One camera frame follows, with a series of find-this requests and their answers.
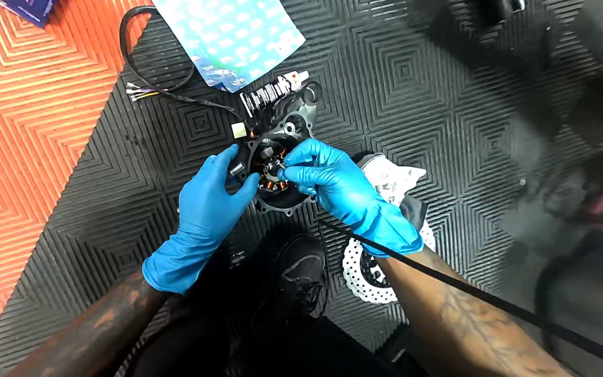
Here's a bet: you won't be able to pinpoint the person's right hand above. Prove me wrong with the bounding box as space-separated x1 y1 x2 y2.
278 138 387 227

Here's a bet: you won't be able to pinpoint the person's left hand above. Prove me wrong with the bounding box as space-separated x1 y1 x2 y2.
178 144 261 249

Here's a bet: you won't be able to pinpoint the black metal engine cover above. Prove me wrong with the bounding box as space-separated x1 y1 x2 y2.
230 81 322 217

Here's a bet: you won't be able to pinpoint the person's left forearm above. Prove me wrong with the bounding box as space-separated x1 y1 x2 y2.
6 230 218 377

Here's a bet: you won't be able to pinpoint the person's right forearm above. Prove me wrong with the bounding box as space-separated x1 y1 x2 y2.
351 201 573 377

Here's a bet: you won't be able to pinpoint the copper coil stator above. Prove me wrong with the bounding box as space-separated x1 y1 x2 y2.
256 140 289 193

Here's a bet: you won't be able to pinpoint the crumpled white cloth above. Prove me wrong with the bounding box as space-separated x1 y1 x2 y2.
358 152 427 208

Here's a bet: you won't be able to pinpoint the white and black tube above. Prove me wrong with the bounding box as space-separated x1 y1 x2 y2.
239 71 310 118

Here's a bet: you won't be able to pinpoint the perforated silver brake disc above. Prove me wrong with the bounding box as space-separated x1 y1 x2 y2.
342 219 437 305

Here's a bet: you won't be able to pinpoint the light blue printed sheet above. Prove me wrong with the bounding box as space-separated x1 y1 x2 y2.
152 0 306 93

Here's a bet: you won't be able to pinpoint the person's legs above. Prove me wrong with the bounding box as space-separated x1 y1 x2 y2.
124 233 430 377

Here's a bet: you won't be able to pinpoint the dark blue box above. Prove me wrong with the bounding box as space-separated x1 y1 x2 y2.
0 0 57 29

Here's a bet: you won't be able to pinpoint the black cable with coloured wires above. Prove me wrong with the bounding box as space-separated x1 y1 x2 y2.
119 5 245 120

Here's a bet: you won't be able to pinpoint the black cord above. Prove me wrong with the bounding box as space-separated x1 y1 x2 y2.
318 219 603 372

